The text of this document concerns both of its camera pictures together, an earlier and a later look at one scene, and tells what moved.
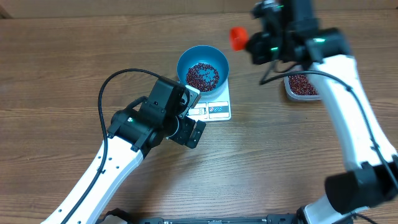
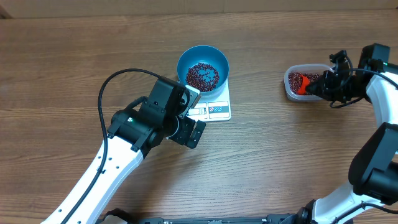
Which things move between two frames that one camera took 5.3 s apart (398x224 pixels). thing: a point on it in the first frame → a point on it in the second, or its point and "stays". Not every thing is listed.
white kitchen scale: [212, 107] stays
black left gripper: [183, 137] stays
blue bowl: [204, 66] stays
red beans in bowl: [203, 75] stays
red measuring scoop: [238, 38] → [305, 81]
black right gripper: [263, 50] → [324, 84]
